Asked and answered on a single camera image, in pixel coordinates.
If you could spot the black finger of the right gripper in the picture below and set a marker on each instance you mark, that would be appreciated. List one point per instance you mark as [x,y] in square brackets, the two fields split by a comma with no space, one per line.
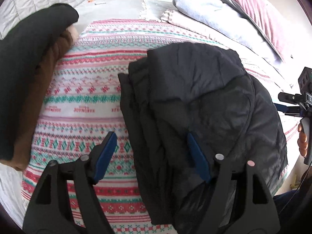
[293,111]
[289,98]

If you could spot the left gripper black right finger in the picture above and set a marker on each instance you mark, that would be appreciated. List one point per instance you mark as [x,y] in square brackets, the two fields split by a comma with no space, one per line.
[253,209]

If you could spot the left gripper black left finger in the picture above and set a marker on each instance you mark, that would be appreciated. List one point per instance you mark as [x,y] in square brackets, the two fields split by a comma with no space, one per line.
[49,209]

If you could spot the black quilted puffer jacket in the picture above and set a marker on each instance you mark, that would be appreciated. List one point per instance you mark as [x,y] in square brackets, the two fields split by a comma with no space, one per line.
[201,89]

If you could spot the right hand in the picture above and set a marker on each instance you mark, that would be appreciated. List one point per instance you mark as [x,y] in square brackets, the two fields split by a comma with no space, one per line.
[302,141]

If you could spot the pale pink folded blanket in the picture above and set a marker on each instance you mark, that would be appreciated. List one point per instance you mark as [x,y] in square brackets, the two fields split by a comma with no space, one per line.
[207,31]

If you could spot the folded brown garment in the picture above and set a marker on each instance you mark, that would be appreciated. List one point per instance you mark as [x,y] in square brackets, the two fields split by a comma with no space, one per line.
[35,97]

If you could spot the red green patterned blanket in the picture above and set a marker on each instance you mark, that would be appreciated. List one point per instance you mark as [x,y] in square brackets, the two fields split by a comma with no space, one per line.
[83,104]

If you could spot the pink velvet pillow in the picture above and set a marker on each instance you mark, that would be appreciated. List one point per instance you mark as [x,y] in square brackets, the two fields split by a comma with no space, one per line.
[267,19]

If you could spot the light blue folded duvet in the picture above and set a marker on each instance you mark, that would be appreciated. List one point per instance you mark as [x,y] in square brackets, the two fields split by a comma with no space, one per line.
[226,17]

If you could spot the folded black garment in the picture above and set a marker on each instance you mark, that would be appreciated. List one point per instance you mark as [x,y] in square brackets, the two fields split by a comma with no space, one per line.
[21,52]

